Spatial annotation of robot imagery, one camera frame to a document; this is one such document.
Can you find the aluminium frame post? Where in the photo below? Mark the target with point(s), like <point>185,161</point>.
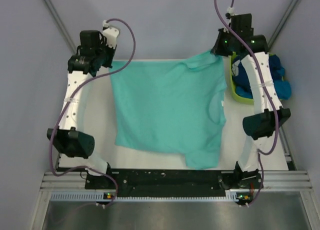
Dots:
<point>282,22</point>
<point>60,25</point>

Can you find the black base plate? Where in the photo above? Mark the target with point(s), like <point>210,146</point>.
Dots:
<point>162,183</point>

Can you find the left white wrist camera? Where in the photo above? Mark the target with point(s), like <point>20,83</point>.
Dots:
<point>111,33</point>

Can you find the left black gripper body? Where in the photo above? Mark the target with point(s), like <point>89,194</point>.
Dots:
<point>105,53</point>

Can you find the dark blue t shirt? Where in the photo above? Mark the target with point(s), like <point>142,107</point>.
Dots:
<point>241,80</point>

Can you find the left aluminium frame post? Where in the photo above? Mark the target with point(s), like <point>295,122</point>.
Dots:
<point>60,25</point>

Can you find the light blue t shirt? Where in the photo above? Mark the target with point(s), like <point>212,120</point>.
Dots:
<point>283,89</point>

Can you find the green plastic bin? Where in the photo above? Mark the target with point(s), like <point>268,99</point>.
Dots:
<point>238,98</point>

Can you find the grey slotted cable duct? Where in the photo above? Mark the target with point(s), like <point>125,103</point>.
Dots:
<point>69,196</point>

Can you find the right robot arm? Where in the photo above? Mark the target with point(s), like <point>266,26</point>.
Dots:
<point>261,128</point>

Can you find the right aluminium frame post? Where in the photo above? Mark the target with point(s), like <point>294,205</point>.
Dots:
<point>282,22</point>

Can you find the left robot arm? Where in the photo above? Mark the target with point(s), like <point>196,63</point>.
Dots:
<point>70,138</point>

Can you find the teal t shirt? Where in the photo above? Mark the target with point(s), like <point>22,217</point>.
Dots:
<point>172,107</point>

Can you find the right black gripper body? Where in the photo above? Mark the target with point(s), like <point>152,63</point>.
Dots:
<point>224,46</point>

